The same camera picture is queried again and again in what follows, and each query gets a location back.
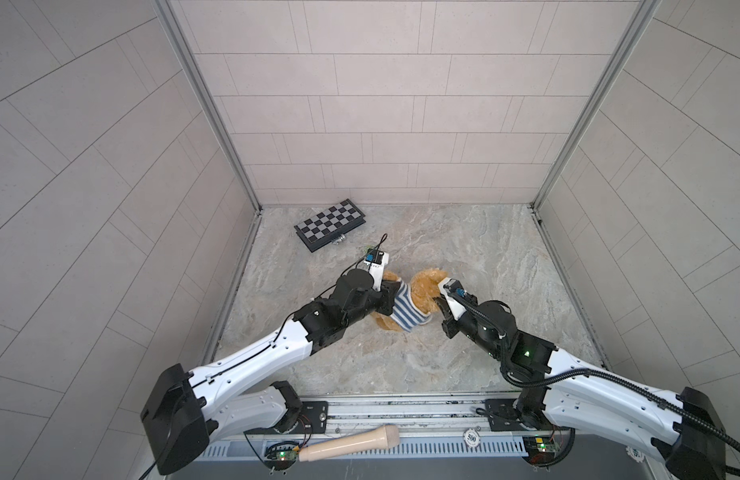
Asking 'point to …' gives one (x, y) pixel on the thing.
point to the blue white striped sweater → (406, 315)
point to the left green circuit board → (281, 458)
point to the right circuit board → (541, 450)
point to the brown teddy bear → (423, 291)
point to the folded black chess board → (323, 227)
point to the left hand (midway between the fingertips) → (406, 284)
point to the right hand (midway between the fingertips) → (432, 300)
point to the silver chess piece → (342, 237)
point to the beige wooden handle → (386, 437)
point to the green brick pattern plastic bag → (367, 247)
